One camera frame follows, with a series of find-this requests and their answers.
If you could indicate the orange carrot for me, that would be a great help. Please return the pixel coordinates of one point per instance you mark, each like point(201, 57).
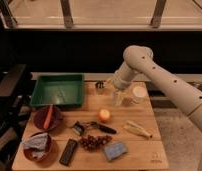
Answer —
point(48, 117)

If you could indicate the white cup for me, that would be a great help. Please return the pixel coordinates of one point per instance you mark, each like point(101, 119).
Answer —
point(138, 94)

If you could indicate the black remote control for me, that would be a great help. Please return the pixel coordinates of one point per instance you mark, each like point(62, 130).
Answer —
point(68, 152)

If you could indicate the bunch of red grapes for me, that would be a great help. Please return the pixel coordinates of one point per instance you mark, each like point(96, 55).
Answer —
point(92, 143)

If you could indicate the blue grey cloth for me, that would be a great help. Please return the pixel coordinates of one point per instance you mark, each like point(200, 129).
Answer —
point(38, 143)

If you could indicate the brown bowl with cloth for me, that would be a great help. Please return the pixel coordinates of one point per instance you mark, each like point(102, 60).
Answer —
point(28, 152)

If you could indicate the green plastic tray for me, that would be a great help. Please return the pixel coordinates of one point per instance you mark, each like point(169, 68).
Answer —
point(59, 90)

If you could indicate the orange apple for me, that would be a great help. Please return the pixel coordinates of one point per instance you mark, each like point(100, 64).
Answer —
point(104, 115)

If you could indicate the small black clip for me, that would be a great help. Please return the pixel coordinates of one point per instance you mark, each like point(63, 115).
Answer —
point(99, 84)

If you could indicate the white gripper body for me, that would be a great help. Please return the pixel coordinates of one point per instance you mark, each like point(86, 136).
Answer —
point(109, 83)

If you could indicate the dark red bowl with carrot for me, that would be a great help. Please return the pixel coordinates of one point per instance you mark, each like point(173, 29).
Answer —
point(40, 117)

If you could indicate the blue sponge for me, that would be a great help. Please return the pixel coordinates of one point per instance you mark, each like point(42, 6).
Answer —
point(114, 150)

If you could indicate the blue translucent cup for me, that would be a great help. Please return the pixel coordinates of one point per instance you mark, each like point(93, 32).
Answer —
point(126, 99)

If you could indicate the black handled peeler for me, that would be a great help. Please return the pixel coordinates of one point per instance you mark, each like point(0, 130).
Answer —
point(80, 127)

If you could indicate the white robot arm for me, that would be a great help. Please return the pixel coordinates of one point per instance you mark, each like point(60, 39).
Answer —
point(139, 59)

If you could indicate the black chair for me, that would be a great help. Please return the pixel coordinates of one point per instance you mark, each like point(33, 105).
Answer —
point(12, 93)

